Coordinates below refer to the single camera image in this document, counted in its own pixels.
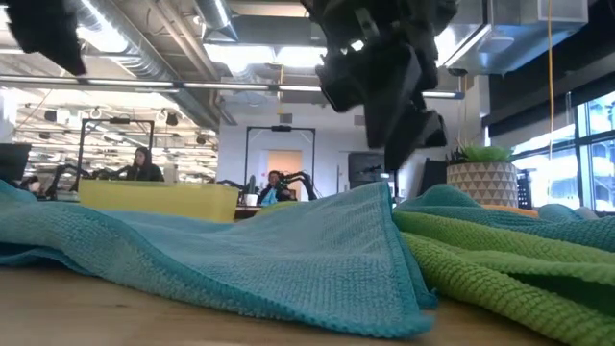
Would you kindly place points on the green microfiber towel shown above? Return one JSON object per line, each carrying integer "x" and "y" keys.
{"x": 504, "y": 288}

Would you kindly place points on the teal microfiber towel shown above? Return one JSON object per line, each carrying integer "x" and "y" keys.
{"x": 447, "y": 199}

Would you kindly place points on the black metal frame rig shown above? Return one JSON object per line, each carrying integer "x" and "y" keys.
{"x": 119, "y": 120}
{"x": 281, "y": 128}

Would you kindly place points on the black cabinet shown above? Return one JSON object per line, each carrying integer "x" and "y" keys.
{"x": 360, "y": 165}

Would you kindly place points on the yellow plastic bin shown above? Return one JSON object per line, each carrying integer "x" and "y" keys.
{"x": 154, "y": 202}

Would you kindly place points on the black background robot arm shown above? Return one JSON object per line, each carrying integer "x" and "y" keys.
{"x": 300, "y": 179}

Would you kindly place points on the blue microfiber towel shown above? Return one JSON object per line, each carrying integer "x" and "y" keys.
{"x": 288, "y": 259}

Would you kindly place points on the white cup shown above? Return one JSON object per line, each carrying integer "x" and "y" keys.
{"x": 251, "y": 199}

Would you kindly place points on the black chair back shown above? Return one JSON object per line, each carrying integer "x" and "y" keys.
{"x": 435, "y": 175}

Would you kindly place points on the long ceiling light bar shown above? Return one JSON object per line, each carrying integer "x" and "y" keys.
{"x": 144, "y": 82}

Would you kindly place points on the black computer monitor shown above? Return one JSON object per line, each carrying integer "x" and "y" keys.
{"x": 12, "y": 161}

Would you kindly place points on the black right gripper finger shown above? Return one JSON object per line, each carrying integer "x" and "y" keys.
{"x": 384, "y": 81}
{"x": 418, "y": 130}

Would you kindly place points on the person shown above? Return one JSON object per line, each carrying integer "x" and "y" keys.
{"x": 274, "y": 185}
{"x": 143, "y": 168}

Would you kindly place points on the succulent in triangle-patterned pot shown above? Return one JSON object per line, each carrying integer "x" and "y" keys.
{"x": 483, "y": 182}

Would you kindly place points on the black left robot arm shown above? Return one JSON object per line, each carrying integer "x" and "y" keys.
{"x": 43, "y": 29}

